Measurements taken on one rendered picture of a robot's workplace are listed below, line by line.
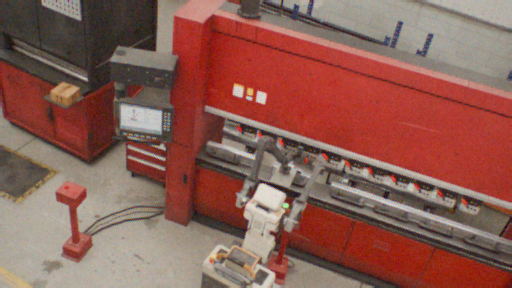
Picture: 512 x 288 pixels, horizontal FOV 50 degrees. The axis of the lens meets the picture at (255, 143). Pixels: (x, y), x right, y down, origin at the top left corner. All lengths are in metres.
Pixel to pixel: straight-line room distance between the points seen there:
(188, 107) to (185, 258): 1.54
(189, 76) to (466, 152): 2.30
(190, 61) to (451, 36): 4.95
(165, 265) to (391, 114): 2.53
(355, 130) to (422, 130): 0.53
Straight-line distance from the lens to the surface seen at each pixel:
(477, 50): 8.57
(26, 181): 6.26
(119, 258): 5.44
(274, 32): 4.32
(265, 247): 4.48
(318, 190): 5.04
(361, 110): 4.46
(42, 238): 5.69
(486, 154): 4.59
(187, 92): 4.65
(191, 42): 4.41
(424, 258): 5.21
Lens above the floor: 4.21
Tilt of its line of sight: 38 degrees down
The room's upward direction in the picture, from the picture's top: 10 degrees clockwise
